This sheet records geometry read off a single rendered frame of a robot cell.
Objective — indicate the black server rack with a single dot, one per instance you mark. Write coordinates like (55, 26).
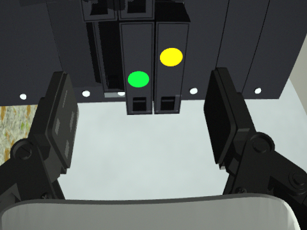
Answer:
(258, 41)

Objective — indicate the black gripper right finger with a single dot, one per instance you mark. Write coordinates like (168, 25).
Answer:
(246, 154)

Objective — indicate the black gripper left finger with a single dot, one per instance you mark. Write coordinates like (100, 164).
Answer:
(36, 162)

